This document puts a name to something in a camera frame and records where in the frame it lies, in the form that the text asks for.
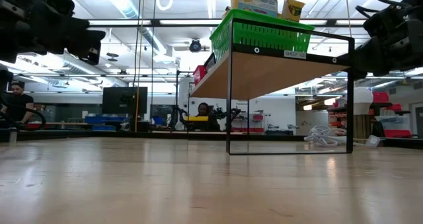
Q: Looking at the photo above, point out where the black plastic basket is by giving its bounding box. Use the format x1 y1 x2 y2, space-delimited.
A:
203 52 217 73

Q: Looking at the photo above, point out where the hanging yellow cable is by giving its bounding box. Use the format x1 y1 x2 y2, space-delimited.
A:
134 0 145 133

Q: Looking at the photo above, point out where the blue storage bin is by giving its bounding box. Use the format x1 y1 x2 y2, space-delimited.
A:
84 115 129 131

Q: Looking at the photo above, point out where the black computer monitor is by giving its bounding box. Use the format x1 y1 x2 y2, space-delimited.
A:
101 86 149 116

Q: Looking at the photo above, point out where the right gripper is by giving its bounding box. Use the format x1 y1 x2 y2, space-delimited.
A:
336 17 423 81

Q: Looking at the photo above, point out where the bulb lamp on wooden base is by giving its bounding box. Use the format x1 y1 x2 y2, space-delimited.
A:
352 86 375 140

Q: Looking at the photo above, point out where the person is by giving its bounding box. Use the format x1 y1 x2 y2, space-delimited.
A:
0 81 35 125
194 102 221 131

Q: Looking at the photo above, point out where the white USB cable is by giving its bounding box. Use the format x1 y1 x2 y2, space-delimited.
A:
303 124 352 148

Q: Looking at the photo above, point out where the white ceiling ring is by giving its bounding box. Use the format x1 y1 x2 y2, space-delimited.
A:
155 0 174 12

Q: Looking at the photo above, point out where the red storage bin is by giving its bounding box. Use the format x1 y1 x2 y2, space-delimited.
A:
372 91 413 139

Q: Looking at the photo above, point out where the white charger plug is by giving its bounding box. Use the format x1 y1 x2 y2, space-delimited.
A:
365 134 382 149

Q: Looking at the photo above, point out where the red plastic basket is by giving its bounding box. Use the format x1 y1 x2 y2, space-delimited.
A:
192 64 208 87

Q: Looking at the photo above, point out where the black corrugated cable hose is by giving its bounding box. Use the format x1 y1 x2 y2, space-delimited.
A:
0 93 47 131

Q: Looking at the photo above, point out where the yellow case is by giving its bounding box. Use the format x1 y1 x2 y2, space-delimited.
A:
184 115 210 123

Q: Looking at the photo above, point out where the black ceiling dome camera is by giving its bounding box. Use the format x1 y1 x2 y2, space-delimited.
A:
189 38 203 53

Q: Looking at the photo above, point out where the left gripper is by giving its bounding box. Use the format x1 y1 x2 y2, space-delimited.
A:
31 0 107 66

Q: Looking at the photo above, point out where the green plastic basket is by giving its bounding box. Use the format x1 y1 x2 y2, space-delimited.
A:
209 9 316 61

